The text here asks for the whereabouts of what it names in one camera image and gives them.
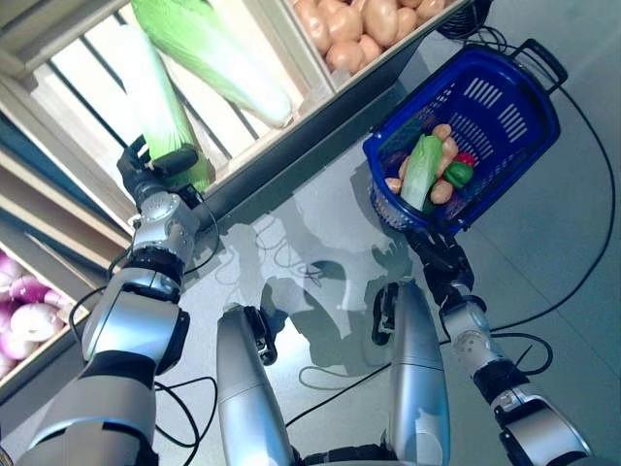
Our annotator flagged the silver right robot leg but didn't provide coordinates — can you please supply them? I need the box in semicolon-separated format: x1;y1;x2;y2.
371;281;452;466

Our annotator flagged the purple eggplant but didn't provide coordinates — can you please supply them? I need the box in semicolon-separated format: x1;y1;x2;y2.
443;191;470;215

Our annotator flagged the green white napa cabbage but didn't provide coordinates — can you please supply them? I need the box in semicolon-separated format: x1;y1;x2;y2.
400;134;446;213
114;23;217;193
130;0;295;128

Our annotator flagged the wooden vegetable display rack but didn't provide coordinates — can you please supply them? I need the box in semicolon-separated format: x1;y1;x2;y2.
0;0;476;404

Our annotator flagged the black coiled cable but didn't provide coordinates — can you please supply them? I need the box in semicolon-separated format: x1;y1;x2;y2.
436;0;491;39

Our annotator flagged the grey robot torso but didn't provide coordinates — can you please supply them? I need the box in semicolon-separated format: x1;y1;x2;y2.
290;441;404;466

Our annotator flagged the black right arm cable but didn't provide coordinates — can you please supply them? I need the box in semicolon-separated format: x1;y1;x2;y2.
487;331;554;375

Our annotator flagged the long black floor cable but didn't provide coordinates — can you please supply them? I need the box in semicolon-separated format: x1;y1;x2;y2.
283;26;617;428

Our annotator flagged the dark green cucumber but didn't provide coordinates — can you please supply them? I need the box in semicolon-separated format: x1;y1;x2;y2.
380;114;431;151

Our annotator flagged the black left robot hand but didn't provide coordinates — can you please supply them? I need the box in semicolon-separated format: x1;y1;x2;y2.
117;135;201;203

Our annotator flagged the wooden slat crate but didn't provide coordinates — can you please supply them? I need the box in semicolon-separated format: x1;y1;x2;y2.
285;0;474;96
0;232;122;404
0;0;341;215

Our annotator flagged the purple white onion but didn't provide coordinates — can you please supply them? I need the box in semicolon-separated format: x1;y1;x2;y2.
0;329;38;360
9;276;52;307
9;305;67;344
43;288;74;316
0;251;25;287

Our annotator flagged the green bell pepper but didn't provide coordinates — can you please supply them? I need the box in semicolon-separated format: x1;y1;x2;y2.
443;162;475;186

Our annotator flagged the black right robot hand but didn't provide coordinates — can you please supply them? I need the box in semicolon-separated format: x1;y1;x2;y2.
406;226;475;305

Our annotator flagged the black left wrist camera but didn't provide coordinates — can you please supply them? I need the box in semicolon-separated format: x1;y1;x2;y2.
179;183;205;210

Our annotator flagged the blue plastic shopping basket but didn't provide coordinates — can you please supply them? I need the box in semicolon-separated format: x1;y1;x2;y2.
362;38;570;237

